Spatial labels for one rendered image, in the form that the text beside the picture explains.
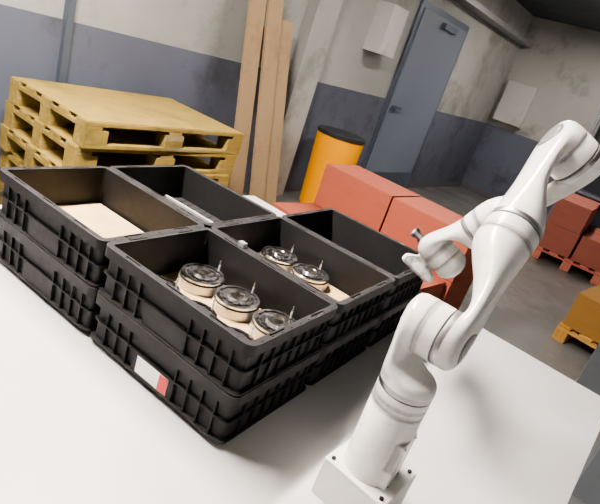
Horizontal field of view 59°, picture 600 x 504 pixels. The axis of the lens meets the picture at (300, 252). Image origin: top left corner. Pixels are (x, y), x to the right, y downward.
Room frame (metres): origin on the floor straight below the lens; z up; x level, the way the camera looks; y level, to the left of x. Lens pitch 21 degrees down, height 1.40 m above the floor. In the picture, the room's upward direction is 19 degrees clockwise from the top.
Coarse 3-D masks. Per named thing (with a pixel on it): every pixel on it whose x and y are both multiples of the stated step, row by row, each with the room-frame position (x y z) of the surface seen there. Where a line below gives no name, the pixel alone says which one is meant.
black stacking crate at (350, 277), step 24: (240, 240) 1.30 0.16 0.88; (264, 240) 1.40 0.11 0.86; (288, 240) 1.42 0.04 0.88; (312, 240) 1.38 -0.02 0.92; (312, 264) 1.37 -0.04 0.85; (336, 264) 1.34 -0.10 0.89; (360, 264) 1.31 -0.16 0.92; (336, 288) 1.33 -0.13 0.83; (360, 288) 1.29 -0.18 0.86; (360, 312) 1.13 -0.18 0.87; (336, 336) 1.06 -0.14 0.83
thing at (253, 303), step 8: (224, 288) 1.05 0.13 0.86; (232, 288) 1.06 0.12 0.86; (240, 288) 1.07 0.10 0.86; (216, 296) 1.00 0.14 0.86; (224, 296) 1.01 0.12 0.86; (256, 296) 1.06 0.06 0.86; (224, 304) 0.98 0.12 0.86; (232, 304) 0.99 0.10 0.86; (240, 304) 1.00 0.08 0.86; (248, 304) 1.01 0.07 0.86; (256, 304) 1.02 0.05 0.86
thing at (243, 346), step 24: (120, 240) 0.97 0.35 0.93; (144, 240) 1.01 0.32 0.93; (120, 264) 0.90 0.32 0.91; (264, 264) 1.09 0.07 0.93; (168, 288) 0.84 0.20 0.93; (192, 312) 0.81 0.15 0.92; (216, 336) 0.78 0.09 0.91; (240, 336) 0.77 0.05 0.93; (264, 336) 0.79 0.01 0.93; (288, 336) 0.84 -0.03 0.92
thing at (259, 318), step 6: (258, 312) 0.99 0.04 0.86; (264, 312) 1.00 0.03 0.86; (270, 312) 1.01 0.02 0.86; (276, 312) 1.02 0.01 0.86; (282, 312) 1.02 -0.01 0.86; (258, 318) 0.97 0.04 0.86; (264, 318) 0.97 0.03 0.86; (288, 318) 1.01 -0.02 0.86; (258, 324) 0.94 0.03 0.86; (264, 324) 0.95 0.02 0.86; (264, 330) 0.93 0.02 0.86; (270, 330) 0.94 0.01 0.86
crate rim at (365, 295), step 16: (224, 224) 1.24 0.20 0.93; (240, 224) 1.28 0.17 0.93; (288, 224) 1.42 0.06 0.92; (320, 240) 1.37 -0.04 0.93; (352, 256) 1.32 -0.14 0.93; (288, 272) 1.09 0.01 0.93; (384, 272) 1.29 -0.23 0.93; (368, 288) 1.15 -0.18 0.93; (384, 288) 1.20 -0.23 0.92; (352, 304) 1.06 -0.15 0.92
